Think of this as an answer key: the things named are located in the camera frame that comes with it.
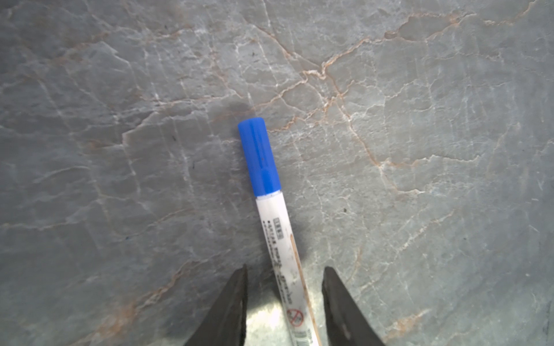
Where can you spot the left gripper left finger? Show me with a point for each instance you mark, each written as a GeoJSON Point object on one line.
{"type": "Point", "coordinates": [226, 321]}

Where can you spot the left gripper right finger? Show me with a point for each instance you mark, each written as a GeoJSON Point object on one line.
{"type": "Point", "coordinates": [345, 323]}

